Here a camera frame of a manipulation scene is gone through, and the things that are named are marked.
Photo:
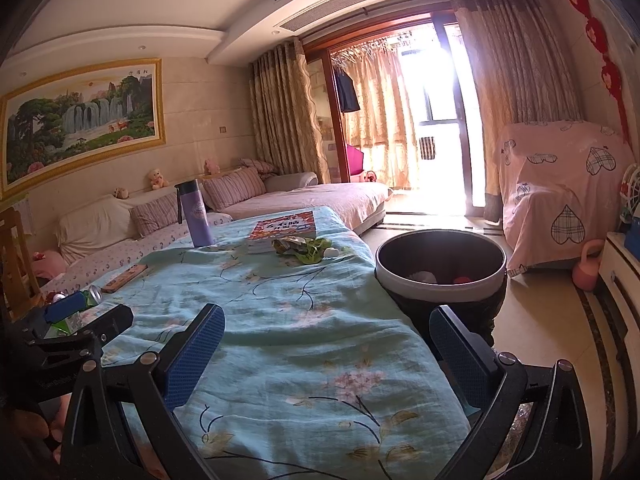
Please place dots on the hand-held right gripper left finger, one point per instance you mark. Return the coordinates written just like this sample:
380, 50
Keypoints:
195, 355

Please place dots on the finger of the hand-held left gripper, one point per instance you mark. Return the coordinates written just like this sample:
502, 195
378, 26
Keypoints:
112, 321
67, 307

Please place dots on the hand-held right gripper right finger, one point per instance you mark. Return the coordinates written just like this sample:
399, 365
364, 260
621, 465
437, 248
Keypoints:
460, 360

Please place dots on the green drink can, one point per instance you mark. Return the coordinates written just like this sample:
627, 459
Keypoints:
95, 294

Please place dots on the white paper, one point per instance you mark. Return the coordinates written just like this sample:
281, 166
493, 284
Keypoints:
422, 276

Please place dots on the black trash bin white rim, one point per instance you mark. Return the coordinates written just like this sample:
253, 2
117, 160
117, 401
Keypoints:
440, 250

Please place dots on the person's left hand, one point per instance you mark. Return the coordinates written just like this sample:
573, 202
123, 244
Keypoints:
35, 432

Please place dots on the wooden block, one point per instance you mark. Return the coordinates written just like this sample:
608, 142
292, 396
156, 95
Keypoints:
125, 278

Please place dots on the pink plush toy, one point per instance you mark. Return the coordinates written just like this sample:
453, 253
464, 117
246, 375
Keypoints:
211, 166
50, 264

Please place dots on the wooden chair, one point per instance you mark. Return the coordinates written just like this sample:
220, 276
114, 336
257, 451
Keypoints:
12, 260

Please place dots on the white pillow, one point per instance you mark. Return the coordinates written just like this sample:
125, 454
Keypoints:
95, 227

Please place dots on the teal floral blanket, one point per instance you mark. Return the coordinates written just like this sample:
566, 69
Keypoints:
300, 335

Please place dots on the large striped pink pillow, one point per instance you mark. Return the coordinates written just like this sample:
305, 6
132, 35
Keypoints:
155, 215
235, 187

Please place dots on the small beige plush toy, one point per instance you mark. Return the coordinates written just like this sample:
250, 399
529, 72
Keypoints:
121, 193

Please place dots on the purple water bottle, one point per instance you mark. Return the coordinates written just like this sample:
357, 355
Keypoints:
196, 220

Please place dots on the yellow crumpled wrapper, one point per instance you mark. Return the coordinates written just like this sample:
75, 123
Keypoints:
287, 246

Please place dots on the white teddy bear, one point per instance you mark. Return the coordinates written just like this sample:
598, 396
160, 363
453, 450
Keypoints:
157, 179

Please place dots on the green crumpled wrapper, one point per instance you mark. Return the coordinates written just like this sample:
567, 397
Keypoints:
312, 256

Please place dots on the red cover book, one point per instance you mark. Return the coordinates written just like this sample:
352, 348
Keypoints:
285, 225

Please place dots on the small white wrapper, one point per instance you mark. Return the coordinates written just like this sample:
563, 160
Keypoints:
332, 252

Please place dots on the framed landscape painting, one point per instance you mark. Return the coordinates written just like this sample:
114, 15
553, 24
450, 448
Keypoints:
75, 120

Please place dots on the pink corner sofa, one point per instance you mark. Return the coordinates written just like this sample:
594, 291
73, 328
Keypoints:
310, 200

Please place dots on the small striped pink pillow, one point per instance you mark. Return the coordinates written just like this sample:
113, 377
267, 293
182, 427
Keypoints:
260, 166

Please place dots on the pink heart print cover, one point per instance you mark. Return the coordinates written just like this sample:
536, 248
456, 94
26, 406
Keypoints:
565, 185

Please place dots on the dark slatted box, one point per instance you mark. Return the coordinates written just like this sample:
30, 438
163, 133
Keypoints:
427, 148

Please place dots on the magenta chair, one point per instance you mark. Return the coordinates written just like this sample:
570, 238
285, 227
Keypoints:
354, 159

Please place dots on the beige patterned curtain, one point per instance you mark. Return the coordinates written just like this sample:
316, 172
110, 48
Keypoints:
285, 110
515, 60

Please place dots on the sheer balcony curtain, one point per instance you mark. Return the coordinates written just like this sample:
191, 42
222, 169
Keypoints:
385, 110

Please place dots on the dark hanging garment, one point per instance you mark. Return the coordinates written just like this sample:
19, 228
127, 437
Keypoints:
348, 91

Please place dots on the row of clothes hangers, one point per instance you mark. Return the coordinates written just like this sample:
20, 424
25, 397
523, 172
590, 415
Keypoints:
370, 47

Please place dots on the ceiling air vent grille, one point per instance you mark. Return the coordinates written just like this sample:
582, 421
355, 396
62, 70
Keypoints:
325, 12

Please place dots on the wooden door frame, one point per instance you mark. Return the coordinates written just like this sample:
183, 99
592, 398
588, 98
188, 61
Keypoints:
340, 150

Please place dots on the red heart wall hanging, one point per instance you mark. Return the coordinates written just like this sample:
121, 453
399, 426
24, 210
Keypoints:
597, 35

